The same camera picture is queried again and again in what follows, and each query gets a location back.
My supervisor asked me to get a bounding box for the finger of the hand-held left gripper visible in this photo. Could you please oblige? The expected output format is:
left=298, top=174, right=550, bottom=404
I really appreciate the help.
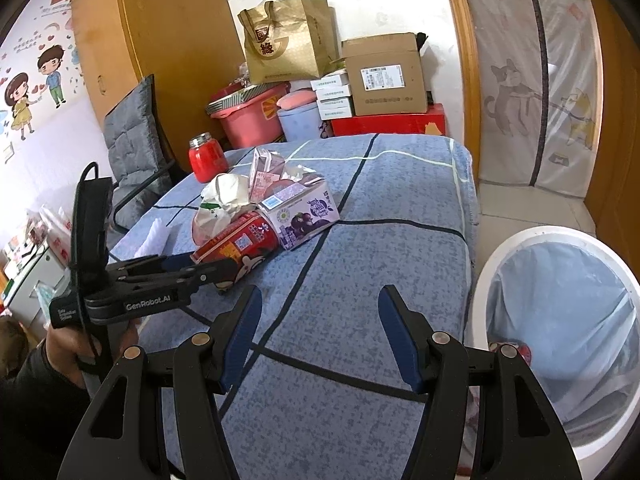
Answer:
left=106, top=254, right=201, bottom=277
left=117, top=258, right=237, bottom=303

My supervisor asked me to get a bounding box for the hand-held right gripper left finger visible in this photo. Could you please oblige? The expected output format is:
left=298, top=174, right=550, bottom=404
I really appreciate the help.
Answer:
left=62, top=285, right=263, bottom=480

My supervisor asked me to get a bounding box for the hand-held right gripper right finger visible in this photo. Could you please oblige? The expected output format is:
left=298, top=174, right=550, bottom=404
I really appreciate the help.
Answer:
left=378, top=284, right=583, bottom=480

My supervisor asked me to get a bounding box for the white plastic bag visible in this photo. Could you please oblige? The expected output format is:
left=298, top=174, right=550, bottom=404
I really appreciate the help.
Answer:
left=192, top=172, right=261, bottom=256

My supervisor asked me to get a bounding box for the purple milk carton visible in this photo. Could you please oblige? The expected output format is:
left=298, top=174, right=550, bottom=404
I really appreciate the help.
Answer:
left=257, top=180, right=342, bottom=252

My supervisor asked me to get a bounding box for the pink strawberry milk carton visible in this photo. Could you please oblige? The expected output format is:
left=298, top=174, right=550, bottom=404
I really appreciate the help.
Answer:
left=248, top=147, right=288, bottom=206

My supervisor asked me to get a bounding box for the white round trash bin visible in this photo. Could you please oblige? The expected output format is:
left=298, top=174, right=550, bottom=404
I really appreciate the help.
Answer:
left=462, top=226, right=640, bottom=480

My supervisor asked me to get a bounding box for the light blue bin liner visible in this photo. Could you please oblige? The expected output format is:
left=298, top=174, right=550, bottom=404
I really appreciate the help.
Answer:
left=482, top=242, right=638, bottom=431

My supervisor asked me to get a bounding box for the person's left forearm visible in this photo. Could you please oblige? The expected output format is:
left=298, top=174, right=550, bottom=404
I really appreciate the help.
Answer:
left=0, top=345, right=103, bottom=480

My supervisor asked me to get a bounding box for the person's left hand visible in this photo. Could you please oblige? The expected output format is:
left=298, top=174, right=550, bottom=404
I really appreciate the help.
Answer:
left=44, top=321, right=140, bottom=378

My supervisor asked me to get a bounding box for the white folded tissue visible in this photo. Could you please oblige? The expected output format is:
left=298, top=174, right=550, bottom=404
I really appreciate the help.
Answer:
left=140, top=217, right=173, bottom=261

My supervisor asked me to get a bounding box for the red printed plastic bag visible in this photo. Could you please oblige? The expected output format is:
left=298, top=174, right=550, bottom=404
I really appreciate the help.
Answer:
left=39, top=204, right=76, bottom=267

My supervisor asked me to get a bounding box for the white storage cabinet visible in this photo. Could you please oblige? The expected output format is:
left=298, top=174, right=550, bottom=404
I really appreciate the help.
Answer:
left=2, top=247, right=71, bottom=328

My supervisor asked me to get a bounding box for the red bottle with metal cap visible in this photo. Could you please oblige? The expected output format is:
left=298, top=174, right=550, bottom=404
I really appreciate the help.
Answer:
left=187, top=132, right=228, bottom=183

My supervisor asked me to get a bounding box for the grey seat cushion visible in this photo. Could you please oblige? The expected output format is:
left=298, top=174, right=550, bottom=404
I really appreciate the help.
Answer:
left=102, top=74, right=176, bottom=211

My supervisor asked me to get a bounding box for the red packet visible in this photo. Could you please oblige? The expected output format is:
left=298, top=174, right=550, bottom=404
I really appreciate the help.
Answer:
left=487, top=341, right=535, bottom=368

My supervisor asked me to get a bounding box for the brown fuzzy object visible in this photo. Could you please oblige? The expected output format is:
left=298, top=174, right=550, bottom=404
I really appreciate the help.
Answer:
left=0, top=317, right=28, bottom=376

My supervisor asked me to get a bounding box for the pink plastic bucket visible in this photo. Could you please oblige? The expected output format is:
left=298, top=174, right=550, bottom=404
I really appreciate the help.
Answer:
left=210, top=85, right=292, bottom=150

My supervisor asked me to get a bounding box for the light blue plastic bucket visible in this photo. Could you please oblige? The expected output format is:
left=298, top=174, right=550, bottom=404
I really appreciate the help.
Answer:
left=276, top=102, right=321, bottom=142

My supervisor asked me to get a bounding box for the striped flat box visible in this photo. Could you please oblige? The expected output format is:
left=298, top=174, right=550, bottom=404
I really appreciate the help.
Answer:
left=206, top=84, right=281, bottom=115

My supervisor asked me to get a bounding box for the pink lid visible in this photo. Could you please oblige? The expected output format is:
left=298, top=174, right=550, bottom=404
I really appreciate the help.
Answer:
left=276, top=89, right=318, bottom=111

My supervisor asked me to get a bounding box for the clear plastic wrapped bundle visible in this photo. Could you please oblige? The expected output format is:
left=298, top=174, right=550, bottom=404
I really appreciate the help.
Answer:
left=227, top=62, right=251, bottom=88

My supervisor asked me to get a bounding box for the red gift box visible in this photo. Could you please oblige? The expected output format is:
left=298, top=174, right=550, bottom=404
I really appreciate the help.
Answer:
left=331, top=104, right=448, bottom=138

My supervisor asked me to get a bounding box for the wooden wardrobe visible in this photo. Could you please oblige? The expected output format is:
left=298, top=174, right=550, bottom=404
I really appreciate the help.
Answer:
left=72, top=0, right=246, bottom=171

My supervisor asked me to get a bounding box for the gold paper bag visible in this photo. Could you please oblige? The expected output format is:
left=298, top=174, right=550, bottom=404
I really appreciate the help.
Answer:
left=237, top=0, right=341, bottom=86

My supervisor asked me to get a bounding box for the cardboard box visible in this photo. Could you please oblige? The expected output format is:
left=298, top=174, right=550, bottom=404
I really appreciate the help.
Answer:
left=341, top=32, right=430, bottom=117

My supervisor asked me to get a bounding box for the cat print door curtain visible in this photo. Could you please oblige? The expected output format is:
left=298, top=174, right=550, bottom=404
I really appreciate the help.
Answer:
left=457, top=0, right=603, bottom=198

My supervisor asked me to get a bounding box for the wooden door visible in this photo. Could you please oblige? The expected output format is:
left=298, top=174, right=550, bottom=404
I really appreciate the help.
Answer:
left=580, top=0, right=640, bottom=266

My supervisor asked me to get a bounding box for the black chair frame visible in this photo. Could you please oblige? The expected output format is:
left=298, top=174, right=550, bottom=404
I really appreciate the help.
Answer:
left=111, top=157, right=181, bottom=233

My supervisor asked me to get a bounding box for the cartoon couple wall sticker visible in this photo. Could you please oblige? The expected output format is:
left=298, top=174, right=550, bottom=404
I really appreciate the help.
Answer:
left=0, top=0, right=83, bottom=151

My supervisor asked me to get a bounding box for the wooden door frame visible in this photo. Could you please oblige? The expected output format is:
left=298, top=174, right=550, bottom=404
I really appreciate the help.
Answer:
left=437, top=0, right=483, bottom=181

